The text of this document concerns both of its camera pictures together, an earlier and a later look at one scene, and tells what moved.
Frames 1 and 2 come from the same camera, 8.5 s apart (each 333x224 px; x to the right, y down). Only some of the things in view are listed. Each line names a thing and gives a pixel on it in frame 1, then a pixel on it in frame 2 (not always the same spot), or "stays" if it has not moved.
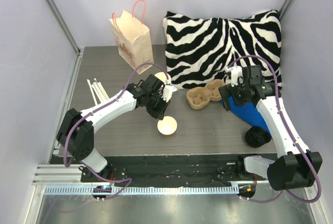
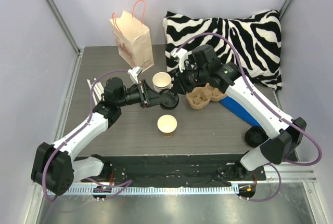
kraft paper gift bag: x=132 y=36 stays
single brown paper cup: x=168 y=126 stays
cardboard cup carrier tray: x=199 y=97 stays
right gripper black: x=228 y=99 to x=182 y=77
